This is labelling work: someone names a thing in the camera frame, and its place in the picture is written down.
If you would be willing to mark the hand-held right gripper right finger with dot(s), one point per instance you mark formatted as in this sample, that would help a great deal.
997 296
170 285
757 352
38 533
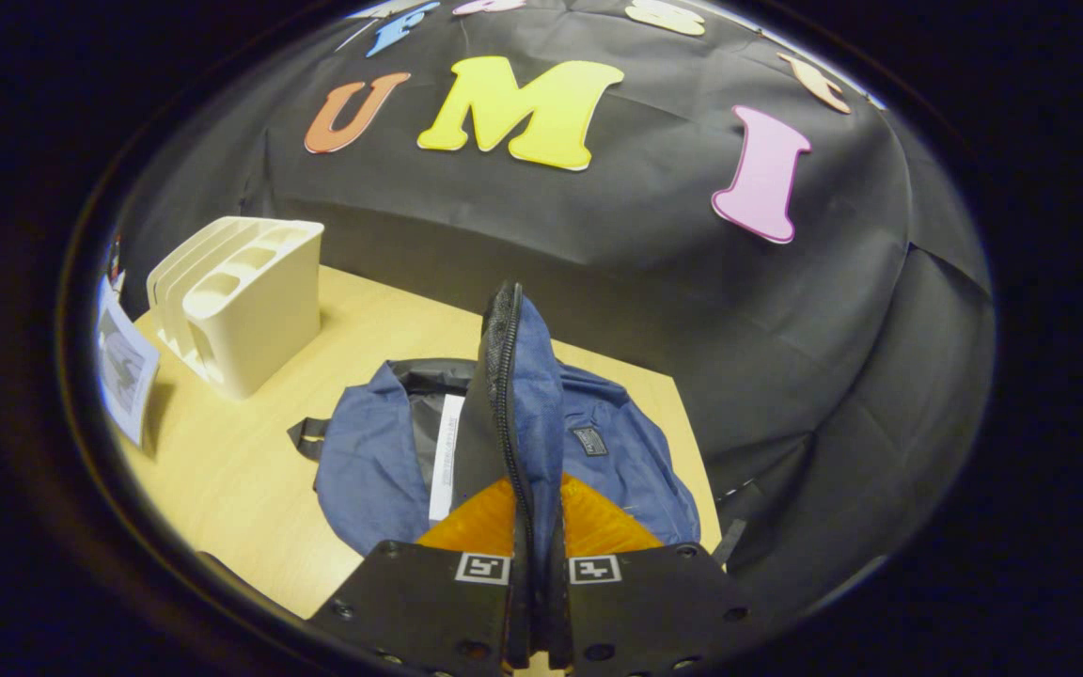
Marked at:
654 602

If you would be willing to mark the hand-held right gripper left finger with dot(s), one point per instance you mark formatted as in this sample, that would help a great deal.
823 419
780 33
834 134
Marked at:
410 602

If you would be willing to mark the blue schoolbag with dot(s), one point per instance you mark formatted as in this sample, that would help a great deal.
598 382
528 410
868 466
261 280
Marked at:
372 470

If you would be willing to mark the cream plastic bookshelf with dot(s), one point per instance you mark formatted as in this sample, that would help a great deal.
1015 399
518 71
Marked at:
259 320

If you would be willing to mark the blue-grey book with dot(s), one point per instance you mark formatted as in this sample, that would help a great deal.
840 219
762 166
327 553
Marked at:
128 376

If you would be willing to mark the black backdrop cloth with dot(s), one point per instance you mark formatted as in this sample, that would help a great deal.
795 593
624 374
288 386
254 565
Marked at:
645 216

